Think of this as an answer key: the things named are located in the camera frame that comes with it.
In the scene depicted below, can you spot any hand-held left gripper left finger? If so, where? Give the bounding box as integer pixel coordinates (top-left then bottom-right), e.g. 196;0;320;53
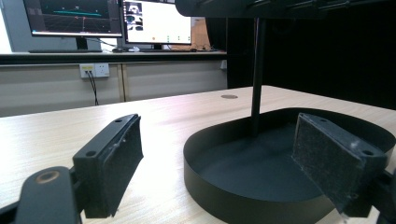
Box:
72;113;145;219

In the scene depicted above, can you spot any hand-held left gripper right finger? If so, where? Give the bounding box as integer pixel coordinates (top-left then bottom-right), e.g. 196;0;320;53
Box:
291;112;389;218

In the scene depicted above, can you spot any black two-tier metal rack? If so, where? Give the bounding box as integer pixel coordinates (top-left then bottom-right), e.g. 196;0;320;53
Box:
175;0;396;224

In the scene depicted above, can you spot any black curtain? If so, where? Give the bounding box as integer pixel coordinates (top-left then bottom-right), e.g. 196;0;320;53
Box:
205;3;396;110

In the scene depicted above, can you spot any long dark-edged desk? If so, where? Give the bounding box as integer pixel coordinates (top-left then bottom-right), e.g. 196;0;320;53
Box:
0;49;228;65

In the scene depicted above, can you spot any black keyboard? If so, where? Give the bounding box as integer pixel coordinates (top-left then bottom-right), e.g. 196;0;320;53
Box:
28;49;104;54

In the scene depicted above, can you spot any dark-screen computer monitor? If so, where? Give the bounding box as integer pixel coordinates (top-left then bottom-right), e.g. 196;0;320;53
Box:
22;0;123;51

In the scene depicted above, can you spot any white-screen computer monitor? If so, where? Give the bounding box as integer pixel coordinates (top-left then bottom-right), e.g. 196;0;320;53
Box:
120;0;193;51

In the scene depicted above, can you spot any black power cable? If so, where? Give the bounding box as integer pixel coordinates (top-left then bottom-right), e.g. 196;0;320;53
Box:
87;71;100;106

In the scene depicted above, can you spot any white wall power socket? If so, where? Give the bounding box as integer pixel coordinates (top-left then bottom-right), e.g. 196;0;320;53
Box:
78;63;110;78

